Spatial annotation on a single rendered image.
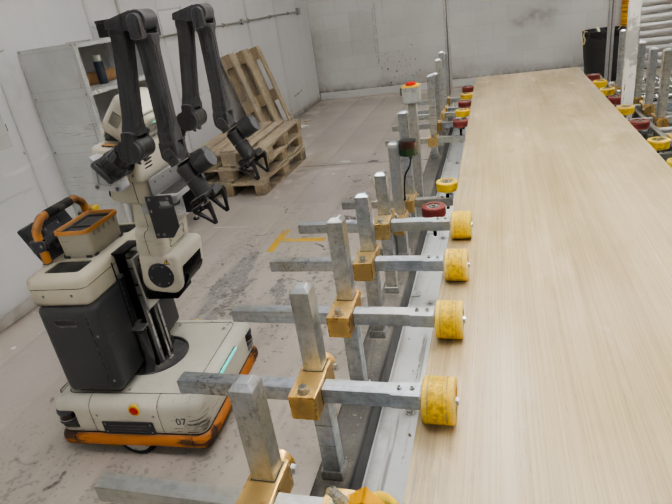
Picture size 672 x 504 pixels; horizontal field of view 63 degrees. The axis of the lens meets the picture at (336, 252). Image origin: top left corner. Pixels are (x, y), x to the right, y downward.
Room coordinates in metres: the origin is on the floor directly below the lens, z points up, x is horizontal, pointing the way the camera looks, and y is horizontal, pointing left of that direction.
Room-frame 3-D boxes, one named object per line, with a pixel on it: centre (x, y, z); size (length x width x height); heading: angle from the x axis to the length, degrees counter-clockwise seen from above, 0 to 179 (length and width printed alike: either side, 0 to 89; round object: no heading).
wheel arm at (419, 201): (2.00, -0.26, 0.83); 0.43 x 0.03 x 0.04; 72
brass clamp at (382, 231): (1.53, -0.16, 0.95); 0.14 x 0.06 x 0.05; 162
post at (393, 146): (1.79, -0.24, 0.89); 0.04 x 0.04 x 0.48; 72
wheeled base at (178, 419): (2.04, 0.84, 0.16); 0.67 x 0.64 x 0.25; 76
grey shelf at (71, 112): (4.21, 1.49, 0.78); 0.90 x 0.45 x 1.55; 162
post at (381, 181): (1.55, -0.16, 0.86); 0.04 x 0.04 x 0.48; 72
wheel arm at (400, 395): (0.80, 0.10, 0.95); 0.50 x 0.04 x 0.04; 72
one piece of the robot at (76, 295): (2.06, 0.93, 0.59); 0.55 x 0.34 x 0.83; 166
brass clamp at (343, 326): (1.05, 0.00, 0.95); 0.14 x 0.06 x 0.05; 162
